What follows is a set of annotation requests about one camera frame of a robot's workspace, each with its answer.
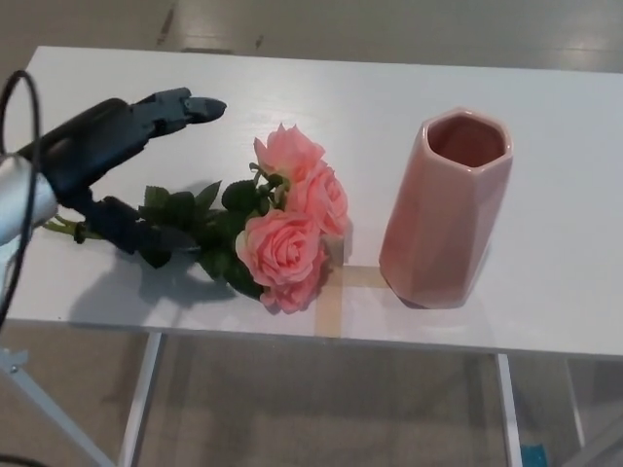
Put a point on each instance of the teal floor tape patch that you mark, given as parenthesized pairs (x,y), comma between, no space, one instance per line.
(534,455)

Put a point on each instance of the pink artificial rose bouquet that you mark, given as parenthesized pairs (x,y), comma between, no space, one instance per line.
(280,248)

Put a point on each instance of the black band on stems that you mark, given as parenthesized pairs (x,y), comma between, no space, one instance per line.
(79,233)

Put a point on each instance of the long beige tape strip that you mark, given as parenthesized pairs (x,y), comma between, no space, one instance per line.
(329,306)

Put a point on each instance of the pink faceted ceramic vase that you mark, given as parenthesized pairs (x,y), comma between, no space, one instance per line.
(438,228)

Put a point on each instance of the white metal table leg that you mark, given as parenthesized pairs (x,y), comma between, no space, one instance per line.
(141,399)
(575,408)
(508,413)

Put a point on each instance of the light blue metal frame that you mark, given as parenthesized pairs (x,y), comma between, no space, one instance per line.
(44,413)

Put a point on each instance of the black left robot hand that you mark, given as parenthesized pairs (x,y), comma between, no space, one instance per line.
(92,141)

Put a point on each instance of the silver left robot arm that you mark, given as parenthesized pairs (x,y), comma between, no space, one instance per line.
(22,199)

